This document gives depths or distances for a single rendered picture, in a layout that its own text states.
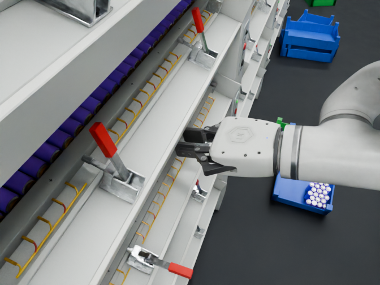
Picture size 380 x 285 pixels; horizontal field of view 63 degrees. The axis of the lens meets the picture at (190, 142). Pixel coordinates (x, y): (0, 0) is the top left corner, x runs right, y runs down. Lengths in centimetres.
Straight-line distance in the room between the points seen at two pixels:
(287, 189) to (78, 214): 100
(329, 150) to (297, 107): 119
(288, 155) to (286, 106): 118
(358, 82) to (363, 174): 13
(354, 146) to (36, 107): 39
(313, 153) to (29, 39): 38
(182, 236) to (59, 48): 61
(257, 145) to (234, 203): 73
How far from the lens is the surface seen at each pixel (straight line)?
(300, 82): 183
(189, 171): 60
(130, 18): 24
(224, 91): 77
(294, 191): 125
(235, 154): 47
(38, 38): 20
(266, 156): 47
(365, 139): 48
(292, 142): 47
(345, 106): 52
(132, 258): 50
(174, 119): 42
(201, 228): 95
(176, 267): 48
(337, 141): 47
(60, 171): 33
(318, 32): 219
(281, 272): 111
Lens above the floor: 100
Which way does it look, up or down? 46 degrees down
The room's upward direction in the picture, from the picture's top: straight up
